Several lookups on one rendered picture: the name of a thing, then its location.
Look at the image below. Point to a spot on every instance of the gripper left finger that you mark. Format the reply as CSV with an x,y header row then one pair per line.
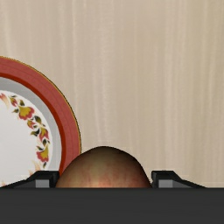
x,y
43,178

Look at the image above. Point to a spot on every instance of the red apple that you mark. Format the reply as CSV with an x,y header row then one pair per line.
x,y
103,169

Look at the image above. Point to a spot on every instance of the red-rimmed floral plate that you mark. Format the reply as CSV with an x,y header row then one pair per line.
x,y
35,122

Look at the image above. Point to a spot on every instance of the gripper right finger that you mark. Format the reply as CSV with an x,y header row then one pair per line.
x,y
164,178

